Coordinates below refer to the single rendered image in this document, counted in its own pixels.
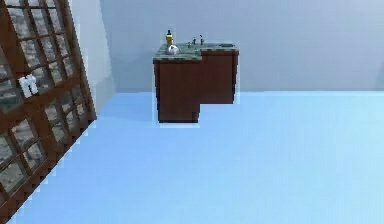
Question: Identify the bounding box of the brown kitchen counter cabinet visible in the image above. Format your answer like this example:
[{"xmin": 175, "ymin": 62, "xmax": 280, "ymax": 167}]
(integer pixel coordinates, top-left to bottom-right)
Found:
[{"xmin": 152, "ymin": 41, "xmax": 240, "ymax": 124}]

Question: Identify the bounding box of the dark sink faucet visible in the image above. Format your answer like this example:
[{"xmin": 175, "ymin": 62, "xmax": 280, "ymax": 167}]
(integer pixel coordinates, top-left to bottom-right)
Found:
[{"xmin": 187, "ymin": 34, "xmax": 205, "ymax": 48}]

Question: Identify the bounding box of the white door handle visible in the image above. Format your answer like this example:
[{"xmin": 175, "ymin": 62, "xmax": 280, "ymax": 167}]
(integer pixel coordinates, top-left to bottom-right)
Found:
[{"xmin": 18, "ymin": 73, "xmax": 40, "ymax": 99}]

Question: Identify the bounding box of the yellow bottle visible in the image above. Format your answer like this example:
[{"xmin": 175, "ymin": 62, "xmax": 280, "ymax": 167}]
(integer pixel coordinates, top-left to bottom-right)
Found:
[{"xmin": 165, "ymin": 29, "xmax": 175, "ymax": 47}]

